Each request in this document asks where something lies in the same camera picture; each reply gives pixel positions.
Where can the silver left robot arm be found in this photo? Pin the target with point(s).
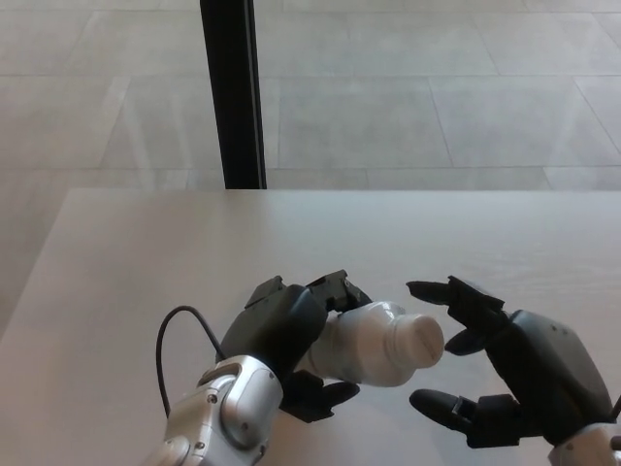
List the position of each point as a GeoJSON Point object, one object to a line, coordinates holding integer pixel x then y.
{"type": "Point", "coordinates": [223, 412]}

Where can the black vertical post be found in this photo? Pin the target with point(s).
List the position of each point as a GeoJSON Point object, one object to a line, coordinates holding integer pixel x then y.
{"type": "Point", "coordinates": [233, 97]}

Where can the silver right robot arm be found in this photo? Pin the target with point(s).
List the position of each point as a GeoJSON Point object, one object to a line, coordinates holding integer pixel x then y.
{"type": "Point", "coordinates": [587, 446]}

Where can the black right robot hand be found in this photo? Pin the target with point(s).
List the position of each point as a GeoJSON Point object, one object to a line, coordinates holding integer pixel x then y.
{"type": "Point", "coordinates": [548, 369]}

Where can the white bottle cap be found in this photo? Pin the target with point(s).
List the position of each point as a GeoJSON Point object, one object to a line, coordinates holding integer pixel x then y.
{"type": "Point", "coordinates": [424, 340]}

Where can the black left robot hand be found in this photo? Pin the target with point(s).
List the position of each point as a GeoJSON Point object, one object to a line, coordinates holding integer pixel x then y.
{"type": "Point", "coordinates": [274, 325]}

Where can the white plastic bottle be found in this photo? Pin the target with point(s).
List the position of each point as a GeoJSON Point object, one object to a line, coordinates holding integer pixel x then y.
{"type": "Point", "coordinates": [359, 344]}

